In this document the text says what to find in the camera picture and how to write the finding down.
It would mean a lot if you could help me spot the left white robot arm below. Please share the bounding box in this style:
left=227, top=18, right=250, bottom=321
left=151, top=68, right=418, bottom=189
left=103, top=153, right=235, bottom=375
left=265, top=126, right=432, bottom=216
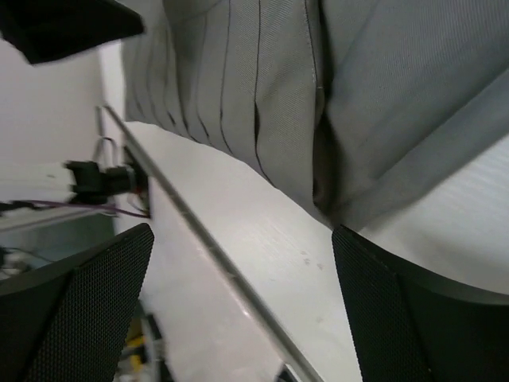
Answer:
left=1, top=0, right=144, bottom=65

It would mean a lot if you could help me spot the grey pleated skirt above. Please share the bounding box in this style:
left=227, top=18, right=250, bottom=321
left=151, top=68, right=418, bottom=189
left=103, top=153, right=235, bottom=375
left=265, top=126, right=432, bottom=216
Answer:
left=122, top=1, right=508, bottom=229

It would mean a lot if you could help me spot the aluminium front rail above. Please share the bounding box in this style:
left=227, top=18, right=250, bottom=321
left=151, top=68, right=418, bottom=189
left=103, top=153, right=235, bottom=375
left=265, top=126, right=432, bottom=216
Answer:
left=102, top=105, right=318, bottom=381

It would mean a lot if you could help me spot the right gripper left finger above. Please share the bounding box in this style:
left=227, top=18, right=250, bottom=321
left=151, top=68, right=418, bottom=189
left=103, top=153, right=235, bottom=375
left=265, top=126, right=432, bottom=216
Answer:
left=1, top=223, right=154, bottom=381

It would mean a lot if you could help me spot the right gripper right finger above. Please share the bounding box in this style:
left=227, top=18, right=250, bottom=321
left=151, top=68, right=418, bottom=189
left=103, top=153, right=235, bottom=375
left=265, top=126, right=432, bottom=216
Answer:
left=332, top=226, right=508, bottom=381

